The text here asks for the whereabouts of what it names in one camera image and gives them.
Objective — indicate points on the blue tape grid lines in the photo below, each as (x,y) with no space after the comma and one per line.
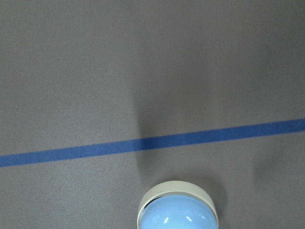
(152,143)

